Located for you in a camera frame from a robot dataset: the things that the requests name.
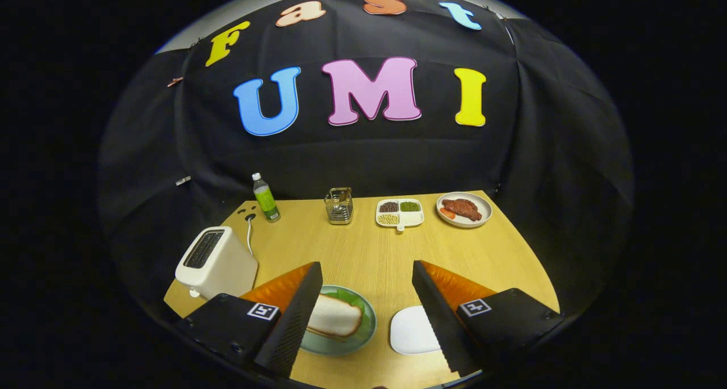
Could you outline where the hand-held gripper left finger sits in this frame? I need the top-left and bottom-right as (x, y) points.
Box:
(173, 261), (324, 379)

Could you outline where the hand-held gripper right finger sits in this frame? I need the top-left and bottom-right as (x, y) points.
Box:
(412, 260), (566, 378)

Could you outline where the toasted bread slice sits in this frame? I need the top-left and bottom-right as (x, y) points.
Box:
(307, 294), (363, 340)

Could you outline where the white square plate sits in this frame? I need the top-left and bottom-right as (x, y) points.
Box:
(390, 306), (442, 355)

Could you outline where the round green plate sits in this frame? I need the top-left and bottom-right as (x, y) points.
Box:
(300, 285), (377, 356)

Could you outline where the white toaster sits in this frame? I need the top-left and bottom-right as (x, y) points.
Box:
(175, 226), (259, 300)

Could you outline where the white divided bean dish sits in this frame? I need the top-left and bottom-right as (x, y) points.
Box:
(375, 198), (425, 232)

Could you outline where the round beige plate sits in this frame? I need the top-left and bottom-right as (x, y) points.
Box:
(436, 191), (493, 229)

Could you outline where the brown meat piece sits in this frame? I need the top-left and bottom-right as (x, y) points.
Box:
(442, 198), (483, 222)

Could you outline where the green label drink bottle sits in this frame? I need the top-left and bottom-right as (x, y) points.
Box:
(252, 172), (281, 223)

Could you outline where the black backdrop cloth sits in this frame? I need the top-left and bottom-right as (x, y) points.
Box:
(97, 0), (634, 316)

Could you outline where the metal wire utensil holder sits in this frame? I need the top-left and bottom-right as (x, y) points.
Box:
(324, 187), (354, 225)

